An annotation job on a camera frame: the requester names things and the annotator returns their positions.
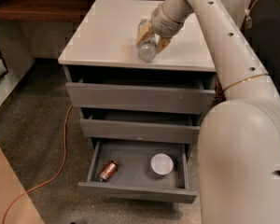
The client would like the grey drawer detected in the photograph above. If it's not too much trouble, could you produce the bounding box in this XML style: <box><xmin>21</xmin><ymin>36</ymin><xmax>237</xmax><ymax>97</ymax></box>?
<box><xmin>66</xmin><ymin>82</ymin><xmax>215</xmax><ymax>114</ymax></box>
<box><xmin>80</xmin><ymin>109</ymin><xmax>201</xmax><ymax>144</ymax></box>
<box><xmin>78</xmin><ymin>139</ymin><xmax>196</xmax><ymax>203</ymax></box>

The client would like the orange coiled cable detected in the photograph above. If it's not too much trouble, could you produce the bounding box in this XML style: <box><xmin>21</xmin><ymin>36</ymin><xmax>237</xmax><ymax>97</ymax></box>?
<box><xmin>213</xmin><ymin>0</ymin><xmax>280</xmax><ymax>102</ymax></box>

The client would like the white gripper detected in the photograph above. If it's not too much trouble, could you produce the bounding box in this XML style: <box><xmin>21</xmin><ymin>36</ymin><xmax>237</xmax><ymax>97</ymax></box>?
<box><xmin>136</xmin><ymin>4</ymin><xmax>186</xmax><ymax>53</ymax></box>

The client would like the grey drawer cabinet white top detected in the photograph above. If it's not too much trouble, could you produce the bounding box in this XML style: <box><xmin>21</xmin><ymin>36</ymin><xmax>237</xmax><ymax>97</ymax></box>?
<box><xmin>58</xmin><ymin>0</ymin><xmax>217</xmax><ymax>147</ymax></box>

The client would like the grey middle drawer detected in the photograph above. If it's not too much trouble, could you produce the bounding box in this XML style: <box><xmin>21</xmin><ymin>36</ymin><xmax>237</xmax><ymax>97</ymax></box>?
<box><xmin>80</xmin><ymin>109</ymin><xmax>201</xmax><ymax>144</ymax></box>

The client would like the dark grey side cabinet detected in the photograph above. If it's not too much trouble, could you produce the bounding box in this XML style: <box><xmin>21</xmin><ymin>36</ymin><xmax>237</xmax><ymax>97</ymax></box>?
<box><xmin>242</xmin><ymin>0</ymin><xmax>280</xmax><ymax>93</ymax></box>

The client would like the grey top drawer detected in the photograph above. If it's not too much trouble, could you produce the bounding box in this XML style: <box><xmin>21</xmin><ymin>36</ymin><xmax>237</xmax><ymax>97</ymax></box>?
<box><xmin>66</xmin><ymin>82</ymin><xmax>215</xmax><ymax>114</ymax></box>

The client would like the grey bottom drawer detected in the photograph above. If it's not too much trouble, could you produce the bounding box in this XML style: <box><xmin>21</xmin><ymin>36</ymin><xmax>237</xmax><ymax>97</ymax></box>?
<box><xmin>78</xmin><ymin>139</ymin><xmax>196</xmax><ymax>203</ymax></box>

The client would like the orange extension cable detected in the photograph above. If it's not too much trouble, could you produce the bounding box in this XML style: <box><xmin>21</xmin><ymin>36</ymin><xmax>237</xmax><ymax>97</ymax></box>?
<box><xmin>1</xmin><ymin>105</ymin><xmax>75</xmax><ymax>224</ymax></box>

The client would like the clear plastic water bottle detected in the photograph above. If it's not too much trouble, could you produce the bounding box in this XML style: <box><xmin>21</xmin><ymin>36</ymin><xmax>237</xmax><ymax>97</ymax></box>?
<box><xmin>136</xmin><ymin>18</ymin><xmax>159</xmax><ymax>63</ymax></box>

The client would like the copper red can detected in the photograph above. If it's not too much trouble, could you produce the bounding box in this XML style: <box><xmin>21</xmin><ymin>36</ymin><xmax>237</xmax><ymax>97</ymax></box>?
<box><xmin>99</xmin><ymin>161</ymin><xmax>119</xmax><ymax>182</ymax></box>

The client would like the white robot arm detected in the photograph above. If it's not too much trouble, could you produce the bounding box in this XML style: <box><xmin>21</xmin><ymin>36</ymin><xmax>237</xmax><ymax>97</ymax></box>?
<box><xmin>137</xmin><ymin>0</ymin><xmax>280</xmax><ymax>224</ymax></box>

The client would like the white round bowl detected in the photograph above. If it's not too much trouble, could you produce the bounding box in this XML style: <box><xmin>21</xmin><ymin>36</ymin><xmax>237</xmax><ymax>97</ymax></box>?
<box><xmin>150</xmin><ymin>153</ymin><xmax>174</xmax><ymax>175</ymax></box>

